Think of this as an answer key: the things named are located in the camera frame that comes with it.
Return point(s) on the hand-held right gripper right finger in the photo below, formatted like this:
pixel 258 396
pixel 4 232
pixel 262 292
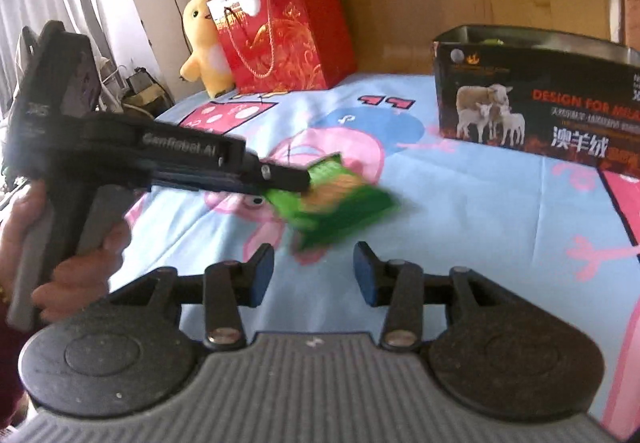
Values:
pixel 365 273

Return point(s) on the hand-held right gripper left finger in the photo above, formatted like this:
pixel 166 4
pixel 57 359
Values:
pixel 260 273

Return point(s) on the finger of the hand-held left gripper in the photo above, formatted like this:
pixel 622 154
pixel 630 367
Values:
pixel 285 178

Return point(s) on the dark green snack packet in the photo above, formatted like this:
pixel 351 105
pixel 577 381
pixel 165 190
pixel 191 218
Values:
pixel 350 218

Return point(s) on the black sheep print box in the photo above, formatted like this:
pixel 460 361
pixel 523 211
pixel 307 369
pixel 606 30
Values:
pixel 550 123

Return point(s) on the person's left hand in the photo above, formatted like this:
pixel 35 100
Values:
pixel 75 283

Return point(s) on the small grey box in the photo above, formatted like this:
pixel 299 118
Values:
pixel 145 85

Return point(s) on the blue pig print blanket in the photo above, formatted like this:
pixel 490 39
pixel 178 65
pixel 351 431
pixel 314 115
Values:
pixel 475 223

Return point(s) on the red patterned gift bag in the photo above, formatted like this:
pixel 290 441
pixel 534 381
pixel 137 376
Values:
pixel 300 48

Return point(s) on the yellow plush toy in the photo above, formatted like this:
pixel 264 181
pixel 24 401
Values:
pixel 205 53

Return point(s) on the person's dark red clothing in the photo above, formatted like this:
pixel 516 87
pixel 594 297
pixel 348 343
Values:
pixel 10 373

